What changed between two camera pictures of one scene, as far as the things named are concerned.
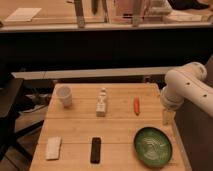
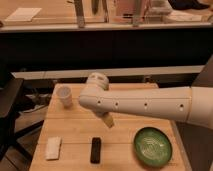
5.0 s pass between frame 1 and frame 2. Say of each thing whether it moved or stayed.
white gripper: moved
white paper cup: stayed
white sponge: stayed
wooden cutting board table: stayed
